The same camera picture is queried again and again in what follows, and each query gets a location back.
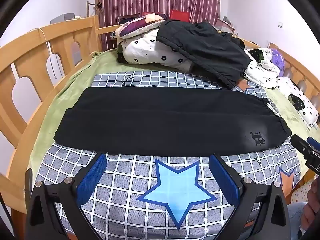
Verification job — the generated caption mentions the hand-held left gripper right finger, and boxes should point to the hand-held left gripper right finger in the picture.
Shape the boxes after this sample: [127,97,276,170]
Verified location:
[209,153,292,240]

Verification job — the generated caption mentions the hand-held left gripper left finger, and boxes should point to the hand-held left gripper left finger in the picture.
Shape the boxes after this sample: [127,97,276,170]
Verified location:
[25,152,108,240]

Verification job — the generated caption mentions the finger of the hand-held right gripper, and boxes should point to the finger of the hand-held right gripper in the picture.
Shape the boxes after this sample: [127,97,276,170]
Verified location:
[307,136,320,153]
[291,134,320,176]

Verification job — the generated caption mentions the black pants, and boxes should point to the black pants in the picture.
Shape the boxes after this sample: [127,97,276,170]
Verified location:
[54,86,292,157]

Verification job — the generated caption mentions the person's right hand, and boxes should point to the person's right hand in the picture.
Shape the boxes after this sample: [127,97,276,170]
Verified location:
[301,179,320,233]

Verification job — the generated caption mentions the white strawberry print pillow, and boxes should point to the white strawberry print pillow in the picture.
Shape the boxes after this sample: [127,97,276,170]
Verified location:
[276,76,319,130]

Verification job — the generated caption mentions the checked blanket with stars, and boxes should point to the checked blanket with stars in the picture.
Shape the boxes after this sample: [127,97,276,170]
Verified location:
[35,70,302,240]

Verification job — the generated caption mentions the floral patterned cloth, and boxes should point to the floral patterned cloth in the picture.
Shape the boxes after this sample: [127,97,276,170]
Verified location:
[291,187,308,203]

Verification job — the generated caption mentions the green bed sheet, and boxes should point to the green bed sheet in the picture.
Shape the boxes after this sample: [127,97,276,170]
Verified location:
[29,49,320,178]

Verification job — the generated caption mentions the person's blue jeans leg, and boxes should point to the person's blue jeans leg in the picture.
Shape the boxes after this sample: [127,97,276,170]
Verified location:
[287,202,309,240]

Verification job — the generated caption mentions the purple plush toy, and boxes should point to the purple plush toy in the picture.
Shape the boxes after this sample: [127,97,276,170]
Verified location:
[271,48,285,78]

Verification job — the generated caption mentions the black jacket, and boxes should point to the black jacket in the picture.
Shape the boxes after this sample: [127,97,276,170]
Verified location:
[155,20,252,90]

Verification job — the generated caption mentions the white floral duvet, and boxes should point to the white floral duvet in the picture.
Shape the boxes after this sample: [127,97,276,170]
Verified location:
[116,27,280,89]

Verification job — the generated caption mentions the pinkish box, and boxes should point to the pinkish box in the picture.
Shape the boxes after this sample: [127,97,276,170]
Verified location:
[214,16,235,34]

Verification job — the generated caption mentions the purple patterned pillow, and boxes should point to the purple patterned pillow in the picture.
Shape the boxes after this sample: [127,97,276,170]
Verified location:
[111,13,168,39]

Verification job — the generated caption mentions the grey box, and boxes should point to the grey box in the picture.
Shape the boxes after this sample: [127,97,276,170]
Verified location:
[50,13,75,25]

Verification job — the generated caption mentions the red chair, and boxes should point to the red chair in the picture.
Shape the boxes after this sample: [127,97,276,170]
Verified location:
[169,9,189,22]

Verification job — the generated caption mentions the wooden coat rack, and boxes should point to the wooden coat rack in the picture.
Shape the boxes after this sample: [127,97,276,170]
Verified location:
[86,0,104,18]

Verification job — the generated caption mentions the wooden bed frame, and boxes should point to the wooden bed frame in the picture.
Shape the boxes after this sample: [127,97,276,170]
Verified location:
[0,15,320,230]

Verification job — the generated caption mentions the white cable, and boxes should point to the white cable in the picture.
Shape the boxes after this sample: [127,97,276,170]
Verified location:
[37,27,63,80]

